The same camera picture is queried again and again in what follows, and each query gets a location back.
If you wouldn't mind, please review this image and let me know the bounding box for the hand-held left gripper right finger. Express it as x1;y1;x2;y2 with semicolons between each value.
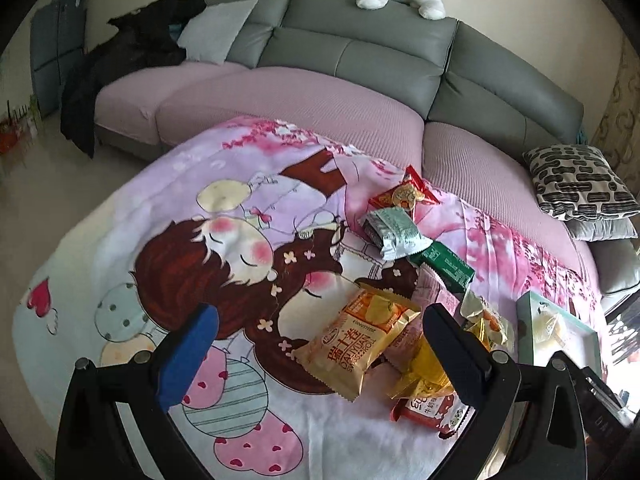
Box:
423;303;587;480

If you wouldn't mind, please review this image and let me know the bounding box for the red object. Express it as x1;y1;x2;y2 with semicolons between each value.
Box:
0;100;41;161

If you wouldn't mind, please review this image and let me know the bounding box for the pink snack packet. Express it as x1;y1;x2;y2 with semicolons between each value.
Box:
382;265;463;368

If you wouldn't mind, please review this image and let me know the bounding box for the black white patterned pillow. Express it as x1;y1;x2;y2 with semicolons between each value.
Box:
522;144;640;222

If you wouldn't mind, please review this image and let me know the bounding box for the black clothes pile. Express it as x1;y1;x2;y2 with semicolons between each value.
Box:
60;0;208;158

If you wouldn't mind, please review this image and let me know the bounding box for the grey leather sofa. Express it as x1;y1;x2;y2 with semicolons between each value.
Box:
95;0;640;311

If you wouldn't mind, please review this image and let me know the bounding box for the silver green snack packet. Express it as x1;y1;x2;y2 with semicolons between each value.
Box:
365;207;433;261

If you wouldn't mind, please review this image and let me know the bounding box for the clear yellow small snack packet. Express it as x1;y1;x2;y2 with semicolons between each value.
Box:
460;290;516;353

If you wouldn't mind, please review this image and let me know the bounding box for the blue cabinet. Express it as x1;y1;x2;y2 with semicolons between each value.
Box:
30;0;87;120

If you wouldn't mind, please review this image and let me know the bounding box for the dark blue snack packet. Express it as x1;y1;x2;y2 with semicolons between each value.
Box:
361;220;383;248

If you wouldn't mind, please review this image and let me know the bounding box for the red white snack packet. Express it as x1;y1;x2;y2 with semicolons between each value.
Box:
390;392;476;441

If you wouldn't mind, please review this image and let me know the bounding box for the printed cartoon blanket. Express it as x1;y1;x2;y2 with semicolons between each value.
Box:
12;115;606;480

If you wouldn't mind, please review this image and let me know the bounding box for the plain grey cushion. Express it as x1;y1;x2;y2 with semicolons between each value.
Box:
565;217;640;242

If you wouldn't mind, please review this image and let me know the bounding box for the teal cardboard box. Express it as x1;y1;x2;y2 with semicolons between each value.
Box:
515;291;603;381

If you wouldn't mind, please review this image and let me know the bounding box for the plain yellow snack packet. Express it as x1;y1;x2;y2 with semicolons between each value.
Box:
390;332;453;401

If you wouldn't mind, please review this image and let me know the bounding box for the pale snack packet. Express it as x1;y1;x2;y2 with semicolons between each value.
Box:
532;305;571;348

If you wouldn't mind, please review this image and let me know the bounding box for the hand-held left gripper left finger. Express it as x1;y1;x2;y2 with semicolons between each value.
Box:
54;304;221;480

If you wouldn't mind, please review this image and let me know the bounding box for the pink sofa seat cover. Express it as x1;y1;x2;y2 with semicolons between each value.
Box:
155;66;427;157
422;121;608;306
94;61;247;147

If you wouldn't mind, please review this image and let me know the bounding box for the light grey pillow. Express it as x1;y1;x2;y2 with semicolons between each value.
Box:
177;0;258;65

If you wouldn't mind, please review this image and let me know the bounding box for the dark green snack box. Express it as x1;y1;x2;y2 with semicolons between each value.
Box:
407;241;476;292

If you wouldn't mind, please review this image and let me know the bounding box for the orange yellow cake roll packet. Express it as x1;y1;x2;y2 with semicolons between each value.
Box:
292;282;422;403

